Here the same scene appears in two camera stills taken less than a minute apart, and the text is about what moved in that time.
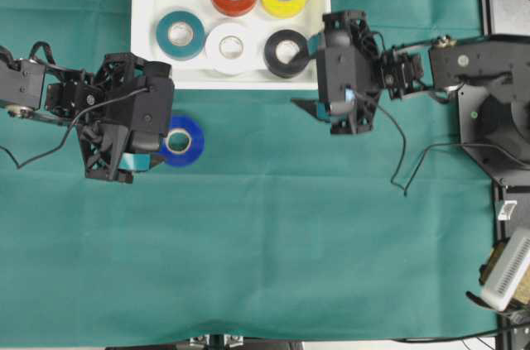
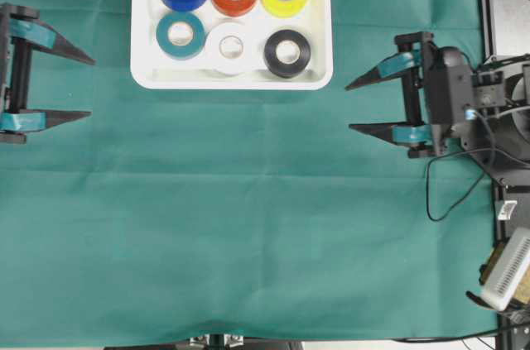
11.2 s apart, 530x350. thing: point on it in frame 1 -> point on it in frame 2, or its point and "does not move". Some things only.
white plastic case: x=231 y=21 does not move
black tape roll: x=282 y=69 does not move
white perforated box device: x=507 y=270 does not move
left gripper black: x=100 y=104 -> x=16 y=37
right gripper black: x=380 y=72 -> x=414 y=128
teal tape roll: x=177 y=51 does not move
